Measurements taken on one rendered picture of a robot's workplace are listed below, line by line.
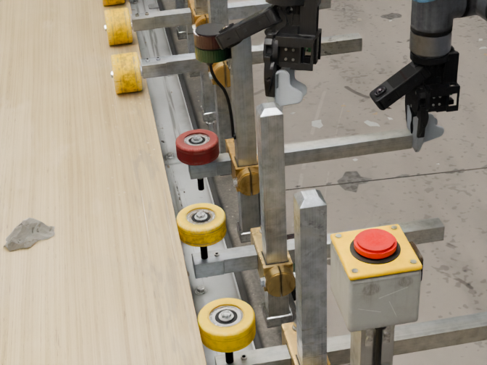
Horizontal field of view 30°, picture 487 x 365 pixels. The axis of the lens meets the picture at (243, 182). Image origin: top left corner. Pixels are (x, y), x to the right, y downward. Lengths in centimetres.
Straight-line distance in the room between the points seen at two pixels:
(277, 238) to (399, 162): 192
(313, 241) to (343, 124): 244
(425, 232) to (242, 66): 42
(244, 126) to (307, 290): 50
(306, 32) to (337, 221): 163
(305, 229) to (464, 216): 197
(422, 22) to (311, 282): 64
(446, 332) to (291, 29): 52
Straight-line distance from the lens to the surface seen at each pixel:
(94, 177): 162
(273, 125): 134
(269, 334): 155
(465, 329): 140
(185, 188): 208
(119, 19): 208
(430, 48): 168
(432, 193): 319
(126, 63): 185
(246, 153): 165
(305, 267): 118
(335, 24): 447
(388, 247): 86
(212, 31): 155
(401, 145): 179
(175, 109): 241
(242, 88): 159
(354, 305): 86
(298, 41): 145
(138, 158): 166
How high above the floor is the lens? 174
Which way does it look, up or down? 33 degrees down
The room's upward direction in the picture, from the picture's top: 3 degrees counter-clockwise
